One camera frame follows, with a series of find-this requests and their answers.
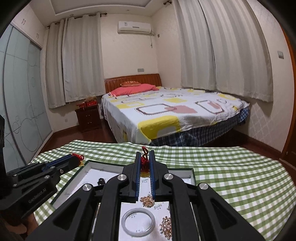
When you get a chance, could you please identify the red bead gold charm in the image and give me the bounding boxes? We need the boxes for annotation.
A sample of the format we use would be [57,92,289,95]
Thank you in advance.
[72,153,84,167]

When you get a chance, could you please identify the pale jade bangle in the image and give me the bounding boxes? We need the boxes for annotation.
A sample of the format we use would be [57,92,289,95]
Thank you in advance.
[121,208,156,237]

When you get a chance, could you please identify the gold coin chain bracelet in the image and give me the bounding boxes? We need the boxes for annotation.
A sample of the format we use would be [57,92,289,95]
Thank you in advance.
[140,194,155,208]

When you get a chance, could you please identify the red knot gold pendant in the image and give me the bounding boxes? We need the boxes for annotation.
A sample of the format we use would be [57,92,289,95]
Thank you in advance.
[140,147,149,178]

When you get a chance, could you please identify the gold rhinestone chain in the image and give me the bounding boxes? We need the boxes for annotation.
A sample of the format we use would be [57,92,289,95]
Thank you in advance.
[159,216,173,240]

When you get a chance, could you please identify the green white jewelry tray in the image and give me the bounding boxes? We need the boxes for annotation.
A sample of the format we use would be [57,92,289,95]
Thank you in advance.
[51,160,197,241]

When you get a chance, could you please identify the person's hand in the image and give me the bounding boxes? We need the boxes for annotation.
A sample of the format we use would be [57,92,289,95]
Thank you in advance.
[1,213,38,240]

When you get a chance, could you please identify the dark wooden nightstand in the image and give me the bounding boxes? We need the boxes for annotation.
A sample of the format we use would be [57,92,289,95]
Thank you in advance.
[75,105,101,132]

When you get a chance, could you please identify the green checked tablecloth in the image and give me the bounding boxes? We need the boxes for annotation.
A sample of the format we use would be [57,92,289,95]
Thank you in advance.
[29,140,295,240]

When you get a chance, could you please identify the red boxes on nightstand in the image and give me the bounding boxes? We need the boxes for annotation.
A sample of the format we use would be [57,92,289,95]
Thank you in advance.
[76,96,98,109]

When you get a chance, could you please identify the frosted glass wardrobe door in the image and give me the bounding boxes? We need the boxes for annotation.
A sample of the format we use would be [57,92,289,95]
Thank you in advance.
[1,25,52,171]

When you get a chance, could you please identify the wooden headboard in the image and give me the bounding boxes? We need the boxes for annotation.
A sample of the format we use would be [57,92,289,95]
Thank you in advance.
[104,73,162,93]

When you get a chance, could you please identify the pink pillow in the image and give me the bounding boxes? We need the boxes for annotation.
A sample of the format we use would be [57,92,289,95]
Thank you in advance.
[108,83,159,97]

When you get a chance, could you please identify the left white curtain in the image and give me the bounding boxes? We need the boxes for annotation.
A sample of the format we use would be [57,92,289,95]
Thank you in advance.
[45,13,105,109]

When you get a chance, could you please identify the white curtain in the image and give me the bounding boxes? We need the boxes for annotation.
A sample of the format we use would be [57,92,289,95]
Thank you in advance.
[174,1,273,102]
[45,13,105,109]

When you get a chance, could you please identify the bed with patterned sheet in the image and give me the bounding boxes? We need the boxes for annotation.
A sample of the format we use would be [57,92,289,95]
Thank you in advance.
[101,87,250,147]

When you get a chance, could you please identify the orange patterned pillow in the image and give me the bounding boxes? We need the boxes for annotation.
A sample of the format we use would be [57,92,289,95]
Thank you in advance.
[120,81,141,87]

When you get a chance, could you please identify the white air conditioner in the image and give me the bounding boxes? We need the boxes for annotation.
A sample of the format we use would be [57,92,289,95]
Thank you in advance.
[117,21,155,36]

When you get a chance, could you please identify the right white curtain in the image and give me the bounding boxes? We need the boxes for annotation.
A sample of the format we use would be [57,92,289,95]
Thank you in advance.
[174,1,273,102]

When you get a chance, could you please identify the brown wooden door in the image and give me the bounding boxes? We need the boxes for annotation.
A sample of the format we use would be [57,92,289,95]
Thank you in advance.
[279,29,296,176]

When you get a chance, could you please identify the white wall switch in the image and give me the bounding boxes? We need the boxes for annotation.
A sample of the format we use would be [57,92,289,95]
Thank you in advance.
[277,51,284,59]

